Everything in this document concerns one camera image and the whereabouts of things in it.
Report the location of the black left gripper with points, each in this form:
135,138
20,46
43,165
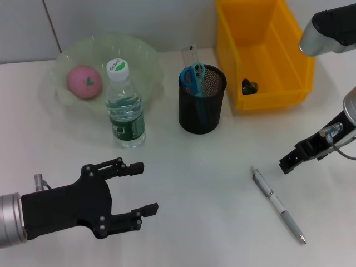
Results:
66,205

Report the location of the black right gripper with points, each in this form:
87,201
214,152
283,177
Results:
325,139

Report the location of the clear green-label water bottle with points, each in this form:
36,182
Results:
125,116

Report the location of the green plastic wrapper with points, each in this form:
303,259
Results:
249,86

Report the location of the pink toy peach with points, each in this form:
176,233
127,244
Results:
83,82

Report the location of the blue teal scissors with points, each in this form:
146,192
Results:
194,80

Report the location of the clear plastic ruler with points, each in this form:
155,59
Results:
192,57

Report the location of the white grey pen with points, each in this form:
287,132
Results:
278,205

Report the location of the black mesh pen holder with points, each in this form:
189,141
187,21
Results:
200,114

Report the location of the translucent green fruit plate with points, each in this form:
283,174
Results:
139,61

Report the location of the yellow plastic bin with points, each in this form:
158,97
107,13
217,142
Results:
267,55

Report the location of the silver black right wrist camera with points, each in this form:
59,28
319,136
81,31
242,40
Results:
325,33

